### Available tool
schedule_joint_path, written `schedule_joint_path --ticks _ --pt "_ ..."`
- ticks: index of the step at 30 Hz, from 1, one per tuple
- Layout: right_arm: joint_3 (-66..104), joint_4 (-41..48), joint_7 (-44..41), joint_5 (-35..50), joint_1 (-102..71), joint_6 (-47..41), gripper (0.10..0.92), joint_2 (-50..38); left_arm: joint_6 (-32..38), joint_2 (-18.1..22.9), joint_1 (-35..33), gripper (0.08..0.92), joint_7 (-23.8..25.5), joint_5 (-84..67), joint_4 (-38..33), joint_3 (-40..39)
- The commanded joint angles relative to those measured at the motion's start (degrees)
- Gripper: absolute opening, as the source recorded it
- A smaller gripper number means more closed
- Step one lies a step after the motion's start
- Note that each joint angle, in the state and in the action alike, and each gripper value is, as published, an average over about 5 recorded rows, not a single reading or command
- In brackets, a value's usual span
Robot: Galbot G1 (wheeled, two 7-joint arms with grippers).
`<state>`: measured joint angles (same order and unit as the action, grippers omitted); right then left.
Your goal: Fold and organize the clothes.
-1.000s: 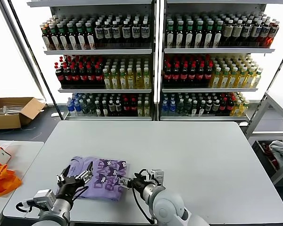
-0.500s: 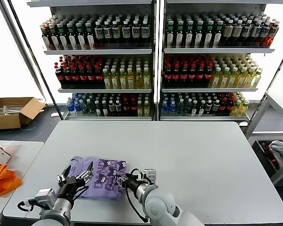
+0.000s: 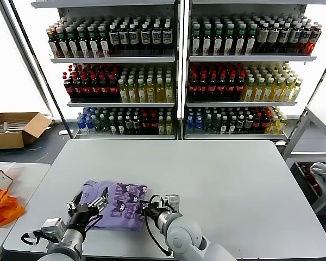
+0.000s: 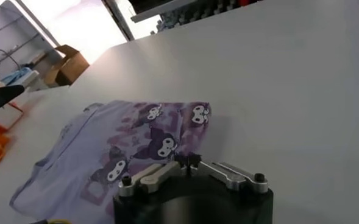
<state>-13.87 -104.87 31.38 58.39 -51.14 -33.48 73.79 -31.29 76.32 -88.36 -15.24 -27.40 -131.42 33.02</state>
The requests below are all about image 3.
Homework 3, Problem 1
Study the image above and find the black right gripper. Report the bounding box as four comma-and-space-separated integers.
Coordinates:
140, 200, 164, 220

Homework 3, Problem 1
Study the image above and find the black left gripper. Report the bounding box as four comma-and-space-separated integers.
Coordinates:
67, 187, 110, 232

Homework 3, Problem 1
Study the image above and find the purple t-shirt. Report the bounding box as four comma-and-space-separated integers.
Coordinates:
67, 179, 148, 232

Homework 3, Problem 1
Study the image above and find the white side table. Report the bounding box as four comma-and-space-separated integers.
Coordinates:
0, 162, 53, 261

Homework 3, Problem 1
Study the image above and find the orange fabric bag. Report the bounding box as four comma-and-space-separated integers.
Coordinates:
0, 167, 27, 228

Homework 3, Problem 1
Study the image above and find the small white carton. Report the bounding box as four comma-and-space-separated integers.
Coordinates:
0, 173, 15, 190

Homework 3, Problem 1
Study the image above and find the clear plastic bag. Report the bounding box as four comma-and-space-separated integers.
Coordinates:
0, 162, 17, 175

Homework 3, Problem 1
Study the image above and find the brown cardboard box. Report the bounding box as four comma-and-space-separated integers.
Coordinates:
0, 112, 54, 151

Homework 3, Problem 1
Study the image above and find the clear plastic packaging bundle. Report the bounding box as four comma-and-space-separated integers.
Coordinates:
0, 120, 27, 134

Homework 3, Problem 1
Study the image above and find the red cap cola bottle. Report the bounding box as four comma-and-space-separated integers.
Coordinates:
189, 73, 199, 100
208, 73, 218, 100
64, 75, 75, 100
81, 75, 93, 100
235, 73, 247, 100
198, 73, 209, 100
100, 74, 111, 100
216, 73, 228, 100
91, 74, 102, 100
226, 73, 237, 100
72, 75, 84, 100
109, 74, 120, 100

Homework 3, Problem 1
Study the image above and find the yellow juice bottle green label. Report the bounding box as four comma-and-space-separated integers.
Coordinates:
118, 78, 129, 103
271, 78, 285, 103
281, 78, 295, 103
252, 78, 266, 103
128, 78, 138, 103
261, 78, 275, 103
290, 78, 304, 103
165, 78, 174, 103
241, 78, 255, 103
137, 78, 147, 103
147, 78, 156, 103
155, 78, 166, 103

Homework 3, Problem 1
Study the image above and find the grey shelf unit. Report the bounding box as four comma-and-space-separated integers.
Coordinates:
182, 0, 319, 141
31, 0, 182, 140

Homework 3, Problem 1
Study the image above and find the black slanted pole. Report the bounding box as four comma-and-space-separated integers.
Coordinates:
8, 0, 74, 140
305, 47, 326, 120

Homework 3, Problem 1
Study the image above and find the black crate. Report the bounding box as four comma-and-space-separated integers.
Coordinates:
290, 161, 326, 216

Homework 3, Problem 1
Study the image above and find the green label tea bottle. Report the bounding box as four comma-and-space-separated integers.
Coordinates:
76, 26, 89, 58
66, 26, 78, 58
246, 23, 258, 55
191, 23, 203, 55
212, 23, 224, 55
235, 23, 247, 55
223, 23, 236, 55
202, 23, 214, 55
98, 24, 111, 58
55, 26, 68, 58
87, 25, 100, 58

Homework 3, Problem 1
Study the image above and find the amber tea bottle grey cap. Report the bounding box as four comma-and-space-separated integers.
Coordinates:
48, 28, 58, 58

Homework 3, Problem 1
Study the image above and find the dark drink bottle blue label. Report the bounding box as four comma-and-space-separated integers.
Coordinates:
162, 23, 174, 53
151, 23, 163, 53
129, 23, 141, 54
118, 23, 130, 54
298, 23, 312, 54
109, 23, 121, 54
140, 23, 152, 54
289, 23, 303, 54
278, 23, 292, 54

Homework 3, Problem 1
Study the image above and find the red cloth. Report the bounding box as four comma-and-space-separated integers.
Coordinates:
300, 164, 323, 197

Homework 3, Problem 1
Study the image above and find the white crumpled cloth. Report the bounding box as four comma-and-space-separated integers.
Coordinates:
309, 161, 326, 191

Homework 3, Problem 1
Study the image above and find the dark drink bottle beige label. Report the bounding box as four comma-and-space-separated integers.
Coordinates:
256, 23, 270, 54
268, 23, 281, 54

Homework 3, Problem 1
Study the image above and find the red drink bottle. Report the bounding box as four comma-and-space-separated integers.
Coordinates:
305, 23, 323, 55

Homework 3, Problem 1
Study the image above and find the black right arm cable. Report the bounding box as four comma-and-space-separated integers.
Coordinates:
143, 194, 171, 257

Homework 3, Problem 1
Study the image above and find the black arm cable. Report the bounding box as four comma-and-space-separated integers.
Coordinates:
21, 232, 44, 247
143, 194, 171, 257

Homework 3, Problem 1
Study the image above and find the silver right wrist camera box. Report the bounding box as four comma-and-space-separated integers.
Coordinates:
164, 194, 180, 213

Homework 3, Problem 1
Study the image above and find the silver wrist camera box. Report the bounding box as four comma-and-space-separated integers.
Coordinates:
40, 217, 66, 238
164, 194, 180, 213

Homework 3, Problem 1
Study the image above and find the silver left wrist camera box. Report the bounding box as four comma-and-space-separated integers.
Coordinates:
40, 217, 66, 238

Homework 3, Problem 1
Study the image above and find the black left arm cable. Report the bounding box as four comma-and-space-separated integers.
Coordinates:
21, 232, 44, 247

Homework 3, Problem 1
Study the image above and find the grey window post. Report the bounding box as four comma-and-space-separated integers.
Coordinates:
0, 0, 55, 120

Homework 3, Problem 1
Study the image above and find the grey metal frame table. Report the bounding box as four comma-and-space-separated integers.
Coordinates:
281, 104, 326, 216

